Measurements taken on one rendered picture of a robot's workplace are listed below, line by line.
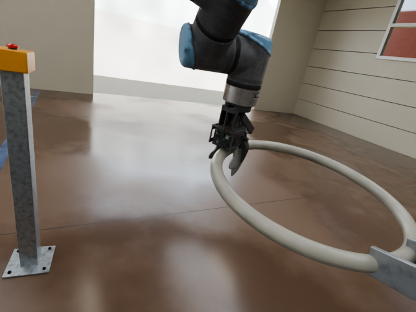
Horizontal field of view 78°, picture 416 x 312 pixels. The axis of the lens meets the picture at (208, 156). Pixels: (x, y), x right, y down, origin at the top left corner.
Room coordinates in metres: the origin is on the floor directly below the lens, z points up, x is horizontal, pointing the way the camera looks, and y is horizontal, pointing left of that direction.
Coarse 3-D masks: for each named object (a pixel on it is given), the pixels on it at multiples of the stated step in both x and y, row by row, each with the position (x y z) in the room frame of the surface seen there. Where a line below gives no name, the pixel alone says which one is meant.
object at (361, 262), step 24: (264, 144) 0.78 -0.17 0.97; (216, 168) 0.54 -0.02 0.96; (336, 168) 0.75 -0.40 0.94; (384, 192) 0.63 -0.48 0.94; (240, 216) 0.41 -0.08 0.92; (264, 216) 0.40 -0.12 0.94; (408, 216) 0.53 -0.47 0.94; (288, 240) 0.36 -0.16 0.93; (312, 240) 0.37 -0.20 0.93; (336, 264) 0.34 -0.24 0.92; (360, 264) 0.34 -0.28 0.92
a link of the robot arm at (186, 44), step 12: (192, 24) 0.58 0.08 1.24; (180, 36) 0.61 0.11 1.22; (192, 36) 0.56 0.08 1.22; (204, 36) 0.54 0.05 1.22; (180, 48) 0.60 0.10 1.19; (192, 48) 0.56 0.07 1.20; (204, 48) 0.56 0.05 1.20; (216, 48) 0.55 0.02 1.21; (228, 48) 0.58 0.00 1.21; (180, 60) 0.60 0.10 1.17; (192, 60) 0.57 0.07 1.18; (204, 60) 0.58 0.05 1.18; (216, 60) 0.58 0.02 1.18; (228, 60) 0.60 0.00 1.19; (228, 72) 0.63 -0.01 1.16
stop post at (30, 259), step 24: (0, 48) 0.97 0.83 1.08; (0, 72) 0.98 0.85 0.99; (24, 72) 0.99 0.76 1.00; (24, 96) 1.01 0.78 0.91; (24, 120) 1.01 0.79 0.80; (24, 144) 1.00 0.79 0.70; (24, 168) 1.00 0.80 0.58; (24, 192) 1.00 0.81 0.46; (24, 216) 0.99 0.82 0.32; (24, 240) 0.99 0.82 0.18; (24, 264) 0.98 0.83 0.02; (48, 264) 1.02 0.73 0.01
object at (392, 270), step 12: (408, 240) 0.42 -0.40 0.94; (372, 252) 0.36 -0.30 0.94; (384, 252) 0.35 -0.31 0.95; (384, 264) 0.34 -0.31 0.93; (396, 264) 0.33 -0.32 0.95; (408, 264) 0.32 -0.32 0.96; (372, 276) 0.35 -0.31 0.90; (384, 276) 0.33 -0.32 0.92; (396, 276) 0.32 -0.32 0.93; (408, 276) 0.31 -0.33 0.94; (396, 288) 0.32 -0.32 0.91; (408, 288) 0.31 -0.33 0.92
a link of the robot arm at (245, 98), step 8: (224, 88) 0.67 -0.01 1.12; (232, 88) 0.64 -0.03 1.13; (224, 96) 0.66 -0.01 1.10; (232, 96) 0.64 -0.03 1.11; (240, 96) 0.63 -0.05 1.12; (248, 96) 0.63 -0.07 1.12; (256, 96) 0.65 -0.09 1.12; (232, 104) 0.65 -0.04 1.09; (240, 104) 0.63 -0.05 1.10; (248, 104) 0.64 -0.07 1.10
